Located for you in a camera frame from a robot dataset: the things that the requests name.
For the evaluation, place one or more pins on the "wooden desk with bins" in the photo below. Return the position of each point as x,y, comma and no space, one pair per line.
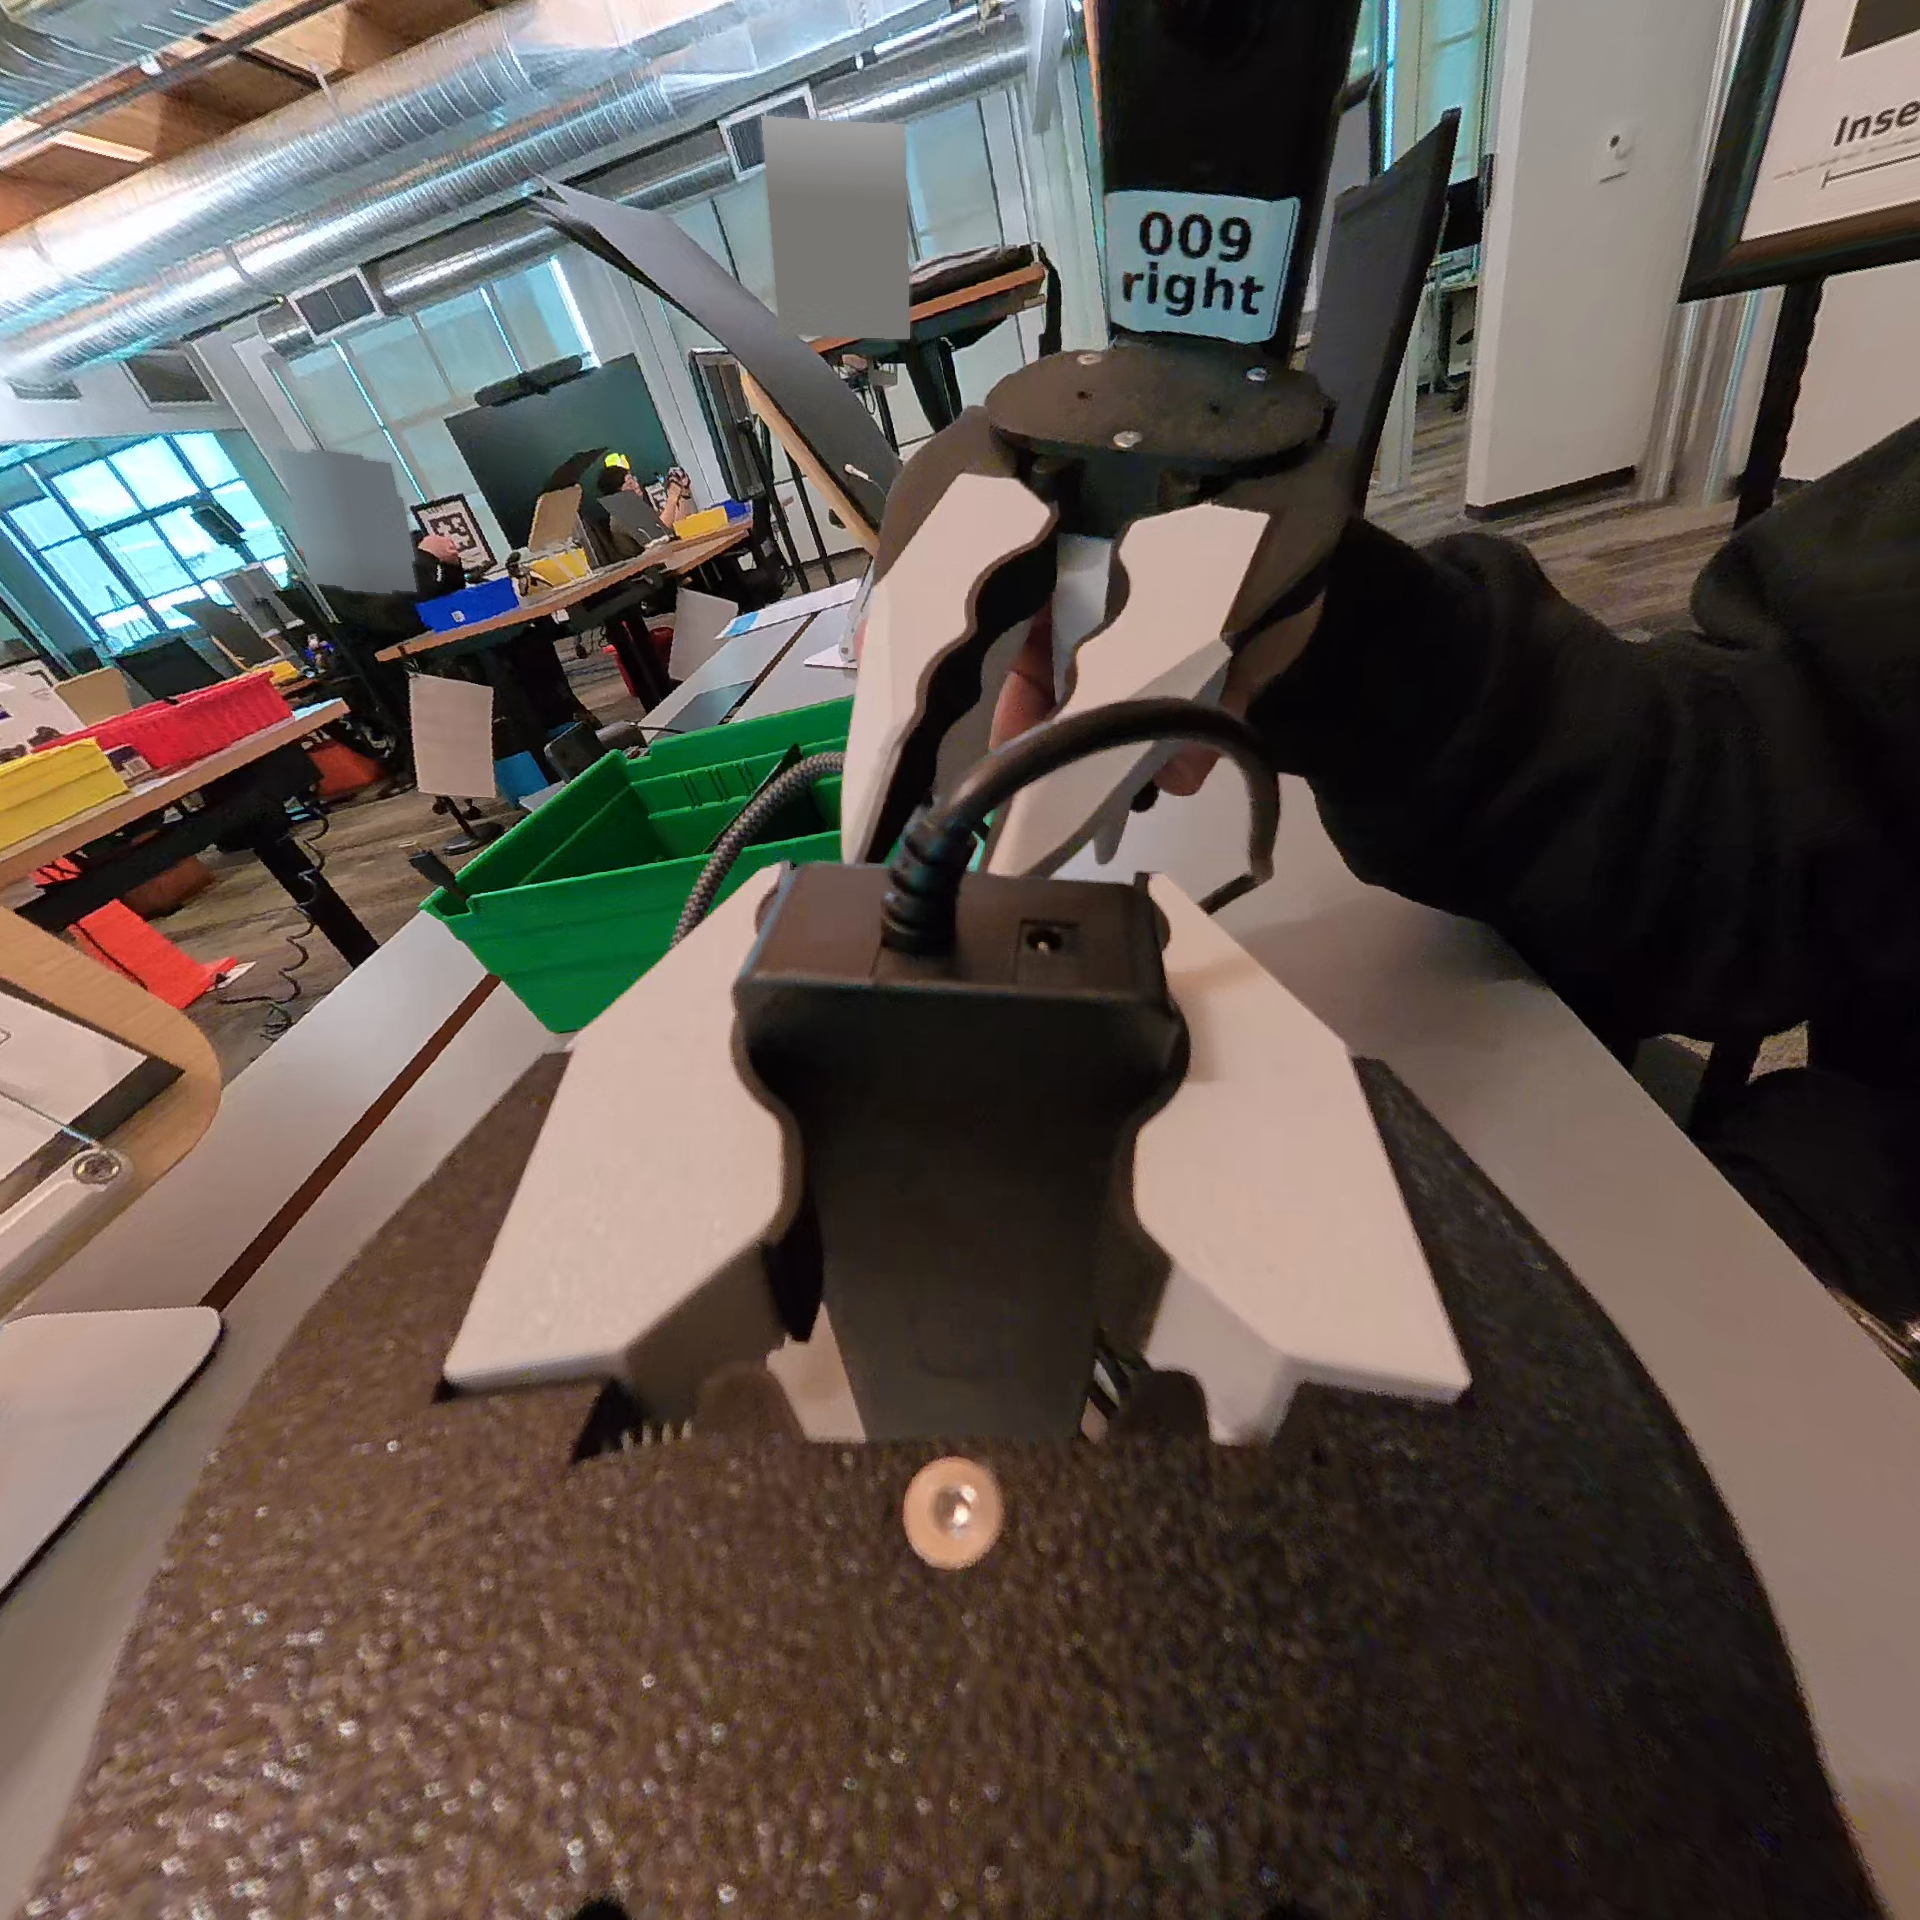
600,594

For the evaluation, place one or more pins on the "wooden document stand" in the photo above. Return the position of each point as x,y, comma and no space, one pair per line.
165,1051

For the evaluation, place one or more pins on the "small yellow bin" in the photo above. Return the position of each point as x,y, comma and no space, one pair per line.
559,570
720,514

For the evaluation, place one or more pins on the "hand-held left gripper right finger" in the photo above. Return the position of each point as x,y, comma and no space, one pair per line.
1289,1199

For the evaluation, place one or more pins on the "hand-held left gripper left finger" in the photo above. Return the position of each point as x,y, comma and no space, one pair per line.
645,1199

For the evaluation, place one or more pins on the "wooden office desk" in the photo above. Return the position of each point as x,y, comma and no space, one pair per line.
224,778

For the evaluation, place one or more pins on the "silver air duct with vent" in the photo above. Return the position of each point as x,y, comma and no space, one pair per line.
376,180

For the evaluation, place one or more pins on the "printed instruction sheets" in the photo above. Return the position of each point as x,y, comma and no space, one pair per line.
38,1081

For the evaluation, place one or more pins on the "large black television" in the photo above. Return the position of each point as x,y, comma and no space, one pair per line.
510,435

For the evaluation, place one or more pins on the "green plastic bin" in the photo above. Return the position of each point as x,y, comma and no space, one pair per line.
569,928

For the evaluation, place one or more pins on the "person's right hand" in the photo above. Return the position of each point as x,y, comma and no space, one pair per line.
1024,688

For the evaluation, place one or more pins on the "yellow plastic bin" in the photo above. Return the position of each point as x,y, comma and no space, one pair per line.
61,796

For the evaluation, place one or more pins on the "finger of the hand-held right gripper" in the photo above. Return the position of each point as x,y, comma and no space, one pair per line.
1169,598
916,598

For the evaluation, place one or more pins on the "large black usb hub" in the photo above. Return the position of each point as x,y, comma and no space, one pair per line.
960,1199

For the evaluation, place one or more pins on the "framed marker poster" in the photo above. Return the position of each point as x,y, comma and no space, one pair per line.
1846,152

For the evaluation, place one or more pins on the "standing desk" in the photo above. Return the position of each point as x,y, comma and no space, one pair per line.
960,291

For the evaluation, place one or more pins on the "orange cone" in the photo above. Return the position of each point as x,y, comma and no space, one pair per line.
150,961

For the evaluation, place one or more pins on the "red plastic bin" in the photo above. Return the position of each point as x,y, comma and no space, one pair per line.
182,729

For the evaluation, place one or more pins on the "person's right forearm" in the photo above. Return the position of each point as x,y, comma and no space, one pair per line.
1500,750

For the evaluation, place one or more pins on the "white card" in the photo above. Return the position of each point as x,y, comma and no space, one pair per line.
449,735

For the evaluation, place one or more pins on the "document stand with black sheet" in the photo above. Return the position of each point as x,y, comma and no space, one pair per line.
720,303

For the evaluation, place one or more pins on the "small blue bin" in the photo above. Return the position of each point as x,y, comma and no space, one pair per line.
464,608

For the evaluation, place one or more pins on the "small framed marker picture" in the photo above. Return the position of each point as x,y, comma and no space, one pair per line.
449,533

